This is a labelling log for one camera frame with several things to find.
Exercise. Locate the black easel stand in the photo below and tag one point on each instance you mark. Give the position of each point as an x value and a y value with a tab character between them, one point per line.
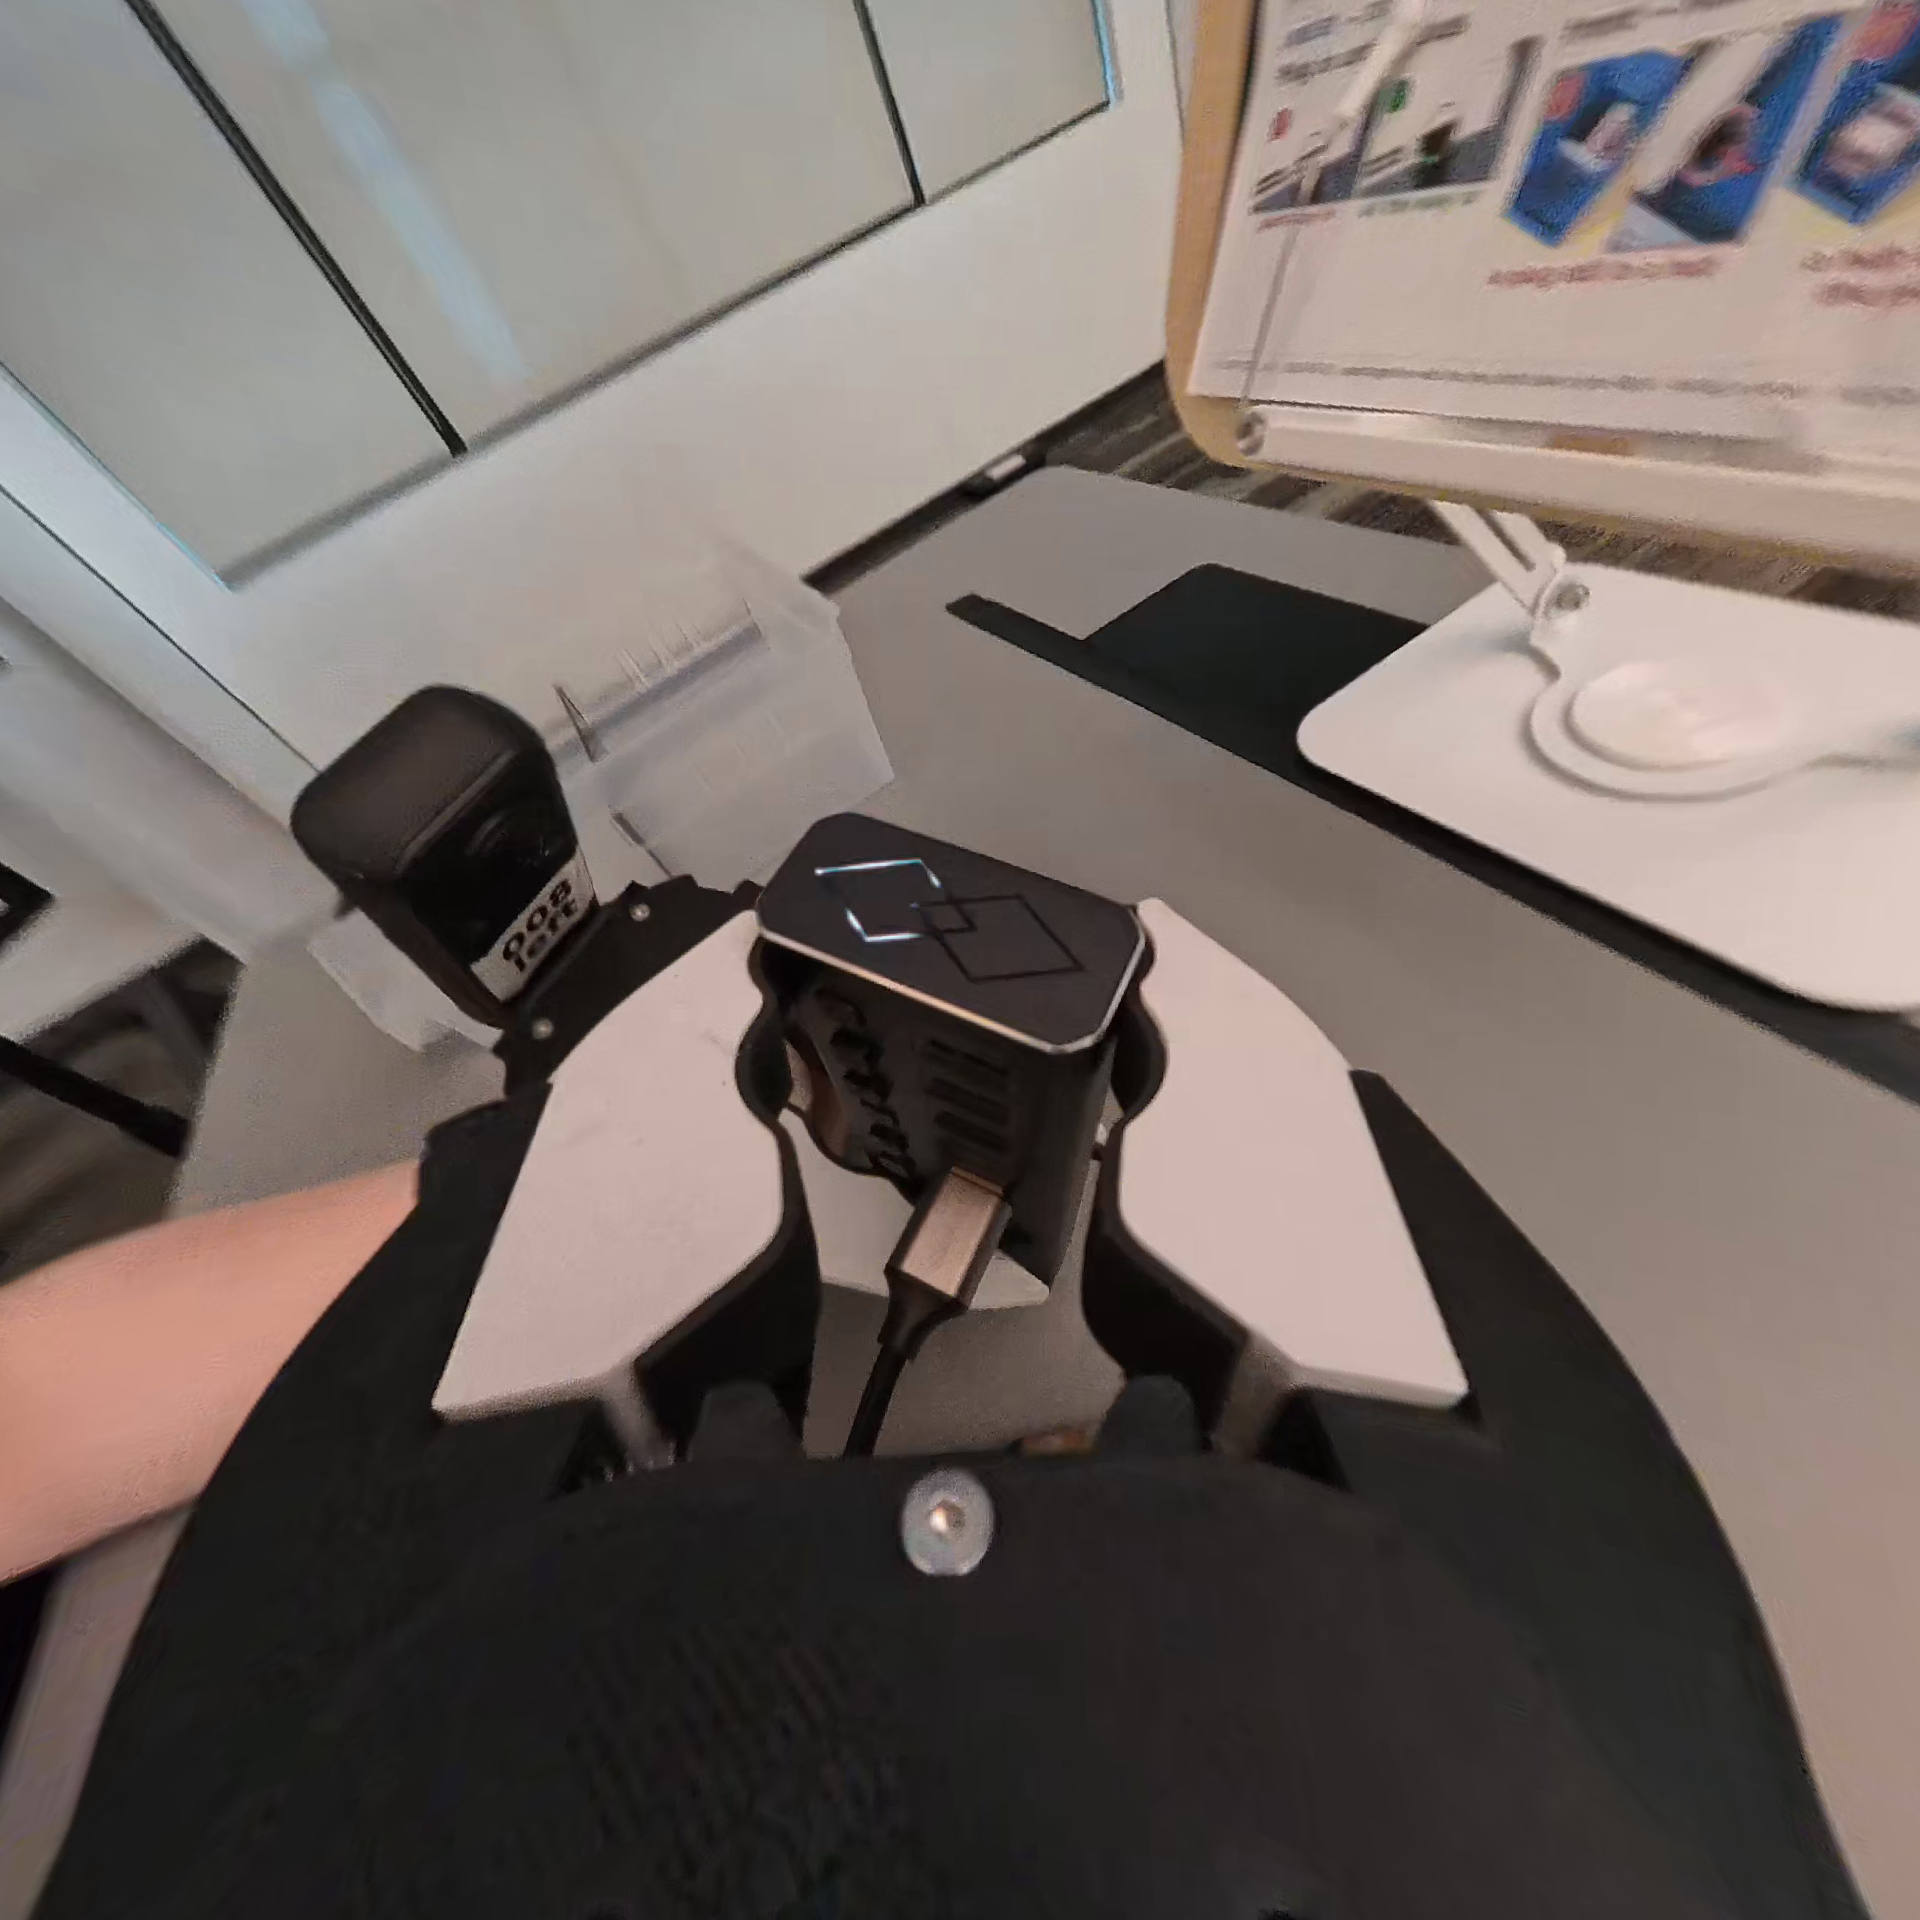
89	1095

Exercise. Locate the wooden instruction sheet board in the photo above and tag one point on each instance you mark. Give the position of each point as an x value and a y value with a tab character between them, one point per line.
1500	150

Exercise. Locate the clear plastic bin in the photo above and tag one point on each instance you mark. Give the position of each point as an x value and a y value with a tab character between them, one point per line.
750	706

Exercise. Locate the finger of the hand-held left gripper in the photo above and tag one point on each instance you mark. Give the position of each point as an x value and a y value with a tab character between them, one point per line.
855	1244

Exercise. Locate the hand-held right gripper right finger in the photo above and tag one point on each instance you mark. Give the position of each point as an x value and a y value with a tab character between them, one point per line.
1277	1171

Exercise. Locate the black usb hub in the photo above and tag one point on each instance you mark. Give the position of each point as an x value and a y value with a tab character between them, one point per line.
960	931

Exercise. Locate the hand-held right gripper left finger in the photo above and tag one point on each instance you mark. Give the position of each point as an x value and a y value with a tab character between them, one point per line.
630	1200

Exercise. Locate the person's left forearm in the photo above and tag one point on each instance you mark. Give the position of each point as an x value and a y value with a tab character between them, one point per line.
182	1350

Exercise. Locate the white board stand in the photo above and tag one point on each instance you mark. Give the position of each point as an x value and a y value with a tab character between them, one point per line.
1500	839

